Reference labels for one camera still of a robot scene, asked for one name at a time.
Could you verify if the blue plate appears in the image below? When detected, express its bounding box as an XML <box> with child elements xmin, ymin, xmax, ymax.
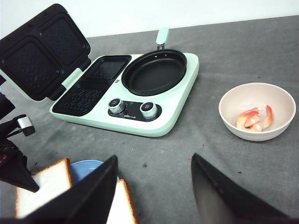
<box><xmin>71</xmin><ymin>160</ymin><xmax>120</xmax><ymax>187</ymax></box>

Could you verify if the black frying pan mint handle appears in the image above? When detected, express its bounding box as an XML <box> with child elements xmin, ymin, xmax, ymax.
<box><xmin>121</xmin><ymin>28</ymin><xmax>187</xmax><ymax>96</ymax></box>

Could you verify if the white bread slice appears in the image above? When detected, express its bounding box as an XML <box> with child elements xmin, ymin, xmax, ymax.
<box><xmin>15</xmin><ymin>158</ymin><xmax>72</xmax><ymax>218</ymax></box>
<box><xmin>107</xmin><ymin>179</ymin><xmax>139</xmax><ymax>224</ymax></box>

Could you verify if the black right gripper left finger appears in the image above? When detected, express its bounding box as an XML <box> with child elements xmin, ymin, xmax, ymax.
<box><xmin>21</xmin><ymin>154</ymin><xmax>118</xmax><ymax>224</ymax></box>

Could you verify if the cream ribbed bowl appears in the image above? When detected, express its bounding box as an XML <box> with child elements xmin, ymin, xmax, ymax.
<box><xmin>219</xmin><ymin>83</ymin><xmax>296</xmax><ymax>141</ymax></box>

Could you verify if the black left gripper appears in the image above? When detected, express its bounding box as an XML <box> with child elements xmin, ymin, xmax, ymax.
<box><xmin>0</xmin><ymin>77</ymin><xmax>40</xmax><ymax>193</ymax></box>

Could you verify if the left silver control knob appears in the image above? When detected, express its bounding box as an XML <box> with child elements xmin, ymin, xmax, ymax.
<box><xmin>108</xmin><ymin>98</ymin><xmax>125</xmax><ymax>114</ymax></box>

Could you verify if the breakfast maker hinged lid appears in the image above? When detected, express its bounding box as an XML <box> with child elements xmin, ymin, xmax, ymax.
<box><xmin>0</xmin><ymin>4</ymin><xmax>91</xmax><ymax>101</ymax></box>

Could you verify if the silver control knob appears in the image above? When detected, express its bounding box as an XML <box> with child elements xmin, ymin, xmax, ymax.
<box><xmin>140</xmin><ymin>102</ymin><xmax>158</xmax><ymax>119</ymax></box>
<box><xmin>108</xmin><ymin>98</ymin><xmax>125</xmax><ymax>114</ymax></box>

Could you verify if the mint green breakfast maker base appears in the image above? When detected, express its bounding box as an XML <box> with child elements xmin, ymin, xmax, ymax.
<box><xmin>50</xmin><ymin>53</ymin><xmax>199</xmax><ymax>137</ymax></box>

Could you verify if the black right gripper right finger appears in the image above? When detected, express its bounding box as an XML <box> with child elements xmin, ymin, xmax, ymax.
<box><xmin>191</xmin><ymin>154</ymin><xmax>292</xmax><ymax>224</ymax></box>

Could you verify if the curled pink shrimp piece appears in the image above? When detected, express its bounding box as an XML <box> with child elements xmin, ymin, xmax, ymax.
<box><xmin>251</xmin><ymin>105</ymin><xmax>273</xmax><ymax>132</ymax></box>

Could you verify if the right silver control knob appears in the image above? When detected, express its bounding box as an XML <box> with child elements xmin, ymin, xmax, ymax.
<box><xmin>140</xmin><ymin>102</ymin><xmax>158</xmax><ymax>119</ymax></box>

